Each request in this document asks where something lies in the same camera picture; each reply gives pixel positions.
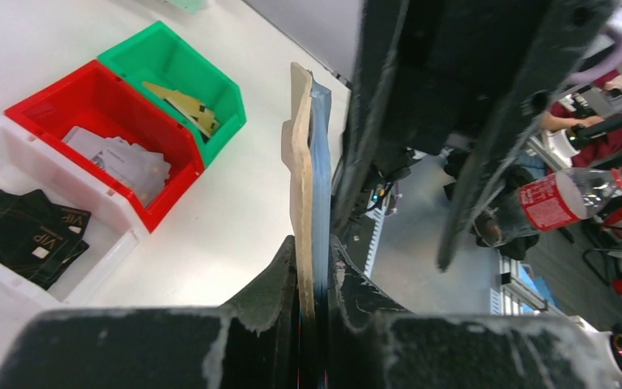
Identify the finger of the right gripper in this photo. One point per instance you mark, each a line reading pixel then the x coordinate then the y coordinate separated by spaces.
pixel 524 57
pixel 381 25

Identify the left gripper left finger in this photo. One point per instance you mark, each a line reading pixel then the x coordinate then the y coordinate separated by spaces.
pixel 250 341

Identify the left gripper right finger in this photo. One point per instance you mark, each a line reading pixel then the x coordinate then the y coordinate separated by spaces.
pixel 377 343

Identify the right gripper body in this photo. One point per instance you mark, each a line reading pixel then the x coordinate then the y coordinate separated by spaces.
pixel 434 94

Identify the beige card holder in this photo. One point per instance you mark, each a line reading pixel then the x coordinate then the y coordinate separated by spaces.
pixel 296 155

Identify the white cards in red bin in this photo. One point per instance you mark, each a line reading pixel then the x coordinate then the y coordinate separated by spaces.
pixel 144 172

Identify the cola plastic bottle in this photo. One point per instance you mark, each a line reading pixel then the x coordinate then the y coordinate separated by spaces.
pixel 555 201

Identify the brown item in green bin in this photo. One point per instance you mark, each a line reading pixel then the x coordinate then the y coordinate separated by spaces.
pixel 193 109

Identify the red plastic bin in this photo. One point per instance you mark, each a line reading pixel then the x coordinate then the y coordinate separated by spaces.
pixel 98 121

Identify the green plastic bin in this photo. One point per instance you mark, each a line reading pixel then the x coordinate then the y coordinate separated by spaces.
pixel 159 57

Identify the clear plastic bin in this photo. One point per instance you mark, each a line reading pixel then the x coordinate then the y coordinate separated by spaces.
pixel 26 164

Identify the white cable duct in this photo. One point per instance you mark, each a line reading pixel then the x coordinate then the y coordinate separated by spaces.
pixel 377 216

